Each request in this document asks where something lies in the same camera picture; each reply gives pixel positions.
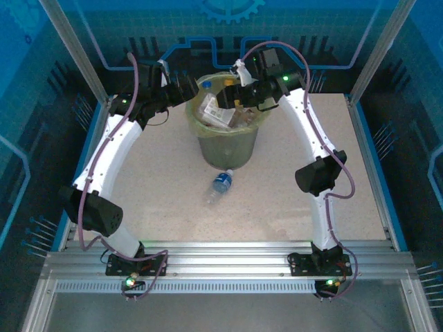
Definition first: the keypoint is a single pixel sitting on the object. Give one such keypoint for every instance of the orange label bottle gold cap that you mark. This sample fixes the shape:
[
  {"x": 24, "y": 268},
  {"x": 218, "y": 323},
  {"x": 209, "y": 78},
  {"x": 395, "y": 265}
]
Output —
[{"x": 228, "y": 82}]

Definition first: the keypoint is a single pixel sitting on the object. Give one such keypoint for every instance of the clear square bottle white label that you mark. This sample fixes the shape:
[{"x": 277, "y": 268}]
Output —
[{"x": 216, "y": 112}]

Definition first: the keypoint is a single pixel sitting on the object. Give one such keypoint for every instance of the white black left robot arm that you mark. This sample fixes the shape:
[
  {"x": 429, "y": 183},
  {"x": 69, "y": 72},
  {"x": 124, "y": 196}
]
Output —
[{"x": 110, "y": 152}]

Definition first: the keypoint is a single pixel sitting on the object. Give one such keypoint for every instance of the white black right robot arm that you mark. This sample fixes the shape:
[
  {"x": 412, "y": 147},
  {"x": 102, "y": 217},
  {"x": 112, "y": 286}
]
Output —
[{"x": 304, "y": 121}]

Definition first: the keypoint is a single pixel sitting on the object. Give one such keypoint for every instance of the lined mesh trash bin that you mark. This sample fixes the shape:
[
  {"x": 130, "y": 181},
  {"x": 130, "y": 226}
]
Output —
[{"x": 192, "y": 114}]

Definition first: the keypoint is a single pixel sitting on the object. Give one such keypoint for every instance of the grey mesh waste bin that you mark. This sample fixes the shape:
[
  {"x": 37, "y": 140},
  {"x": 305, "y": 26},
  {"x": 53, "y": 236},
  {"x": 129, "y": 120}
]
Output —
[{"x": 225, "y": 148}]

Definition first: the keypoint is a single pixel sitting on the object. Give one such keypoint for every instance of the blue label bottle white cap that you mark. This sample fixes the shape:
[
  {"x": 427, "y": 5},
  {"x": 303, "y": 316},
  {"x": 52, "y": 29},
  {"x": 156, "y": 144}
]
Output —
[{"x": 221, "y": 182}]

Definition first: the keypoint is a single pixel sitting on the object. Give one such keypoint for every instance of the base connector with green light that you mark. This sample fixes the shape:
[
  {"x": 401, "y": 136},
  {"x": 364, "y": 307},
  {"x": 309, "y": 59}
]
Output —
[
  {"x": 328, "y": 284},
  {"x": 131, "y": 284}
]

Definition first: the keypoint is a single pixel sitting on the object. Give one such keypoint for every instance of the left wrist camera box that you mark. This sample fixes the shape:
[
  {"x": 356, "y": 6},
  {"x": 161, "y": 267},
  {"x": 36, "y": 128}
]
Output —
[{"x": 163, "y": 73}]

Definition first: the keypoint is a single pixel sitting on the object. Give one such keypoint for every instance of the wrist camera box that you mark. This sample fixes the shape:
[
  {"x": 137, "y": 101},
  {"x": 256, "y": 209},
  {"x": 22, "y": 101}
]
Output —
[
  {"x": 163, "y": 73},
  {"x": 270, "y": 59}
]

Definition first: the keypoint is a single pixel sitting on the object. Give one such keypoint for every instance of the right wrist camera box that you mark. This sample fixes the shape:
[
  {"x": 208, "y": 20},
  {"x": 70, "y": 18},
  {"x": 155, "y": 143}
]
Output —
[{"x": 270, "y": 59}]

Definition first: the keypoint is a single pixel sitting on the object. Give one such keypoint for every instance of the aluminium table side rail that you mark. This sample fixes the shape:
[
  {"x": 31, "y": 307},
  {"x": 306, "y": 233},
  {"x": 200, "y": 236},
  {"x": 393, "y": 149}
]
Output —
[
  {"x": 99, "y": 126},
  {"x": 363, "y": 138}
]

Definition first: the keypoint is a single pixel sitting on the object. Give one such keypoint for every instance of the aluminium frame post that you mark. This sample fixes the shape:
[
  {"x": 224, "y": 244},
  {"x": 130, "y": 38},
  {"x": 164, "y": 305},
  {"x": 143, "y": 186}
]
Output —
[
  {"x": 380, "y": 52},
  {"x": 74, "y": 52}
]

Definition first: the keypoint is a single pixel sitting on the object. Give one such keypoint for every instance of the aluminium mounting rail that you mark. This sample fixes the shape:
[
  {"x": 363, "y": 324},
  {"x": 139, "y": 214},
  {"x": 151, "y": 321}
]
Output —
[{"x": 225, "y": 259}]

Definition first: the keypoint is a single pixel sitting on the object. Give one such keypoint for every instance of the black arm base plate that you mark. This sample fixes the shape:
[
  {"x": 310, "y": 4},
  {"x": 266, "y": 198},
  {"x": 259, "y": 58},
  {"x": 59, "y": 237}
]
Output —
[
  {"x": 301, "y": 266},
  {"x": 155, "y": 264}
]

